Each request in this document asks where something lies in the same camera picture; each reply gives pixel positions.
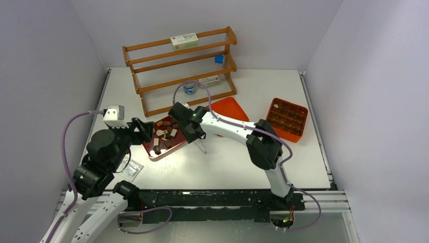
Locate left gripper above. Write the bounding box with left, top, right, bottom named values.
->
left=107, top=116, right=154, bottom=169

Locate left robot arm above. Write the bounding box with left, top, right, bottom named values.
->
left=41, top=111, right=154, bottom=242

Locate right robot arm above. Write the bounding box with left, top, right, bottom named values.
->
left=168, top=102, right=293, bottom=210

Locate white chocolate piece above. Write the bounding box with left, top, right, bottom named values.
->
left=169, top=129, right=178, bottom=137

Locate dark round chocolate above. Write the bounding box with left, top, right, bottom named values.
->
left=153, top=145, right=161, bottom=154

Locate dark red tray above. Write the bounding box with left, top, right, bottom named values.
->
left=142, top=116, right=186, bottom=160

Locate blue lidded jar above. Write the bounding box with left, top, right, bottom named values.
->
left=183, top=80, right=197, bottom=95

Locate clear plastic bag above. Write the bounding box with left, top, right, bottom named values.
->
left=118, top=156, right=144, bottom=182

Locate orange box lid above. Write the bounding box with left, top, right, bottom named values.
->
left=211, top=97, right=249, bottom=122

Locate wooden three-tier shelf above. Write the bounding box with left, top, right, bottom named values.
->
left=122, top=26, right=237, bottom=117

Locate white red small box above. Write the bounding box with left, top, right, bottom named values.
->
left=198, top=75, right=221, bottom=88

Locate blue cube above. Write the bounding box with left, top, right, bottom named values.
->
left=214, top=55, right=225, bottom=64

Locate white green box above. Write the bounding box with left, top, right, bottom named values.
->
left=170, top=33, right=199, bottom=51

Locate orange compartment box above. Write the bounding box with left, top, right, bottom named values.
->
left=266, top=98, right=309, bottom=143

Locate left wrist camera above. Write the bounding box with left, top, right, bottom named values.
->
left=103, top=105, right=128, bottom=128

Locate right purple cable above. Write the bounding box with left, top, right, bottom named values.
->
left=173, top=80, right=322, bottom=232

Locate black base frame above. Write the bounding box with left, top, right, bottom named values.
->
left=112, top=181, right=305, bottom=224

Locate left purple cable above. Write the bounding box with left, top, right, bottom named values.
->
left=41, top=110, right=105, bottom=243

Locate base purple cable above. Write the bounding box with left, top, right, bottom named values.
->
left=116, top=206, right=173, bottom=235

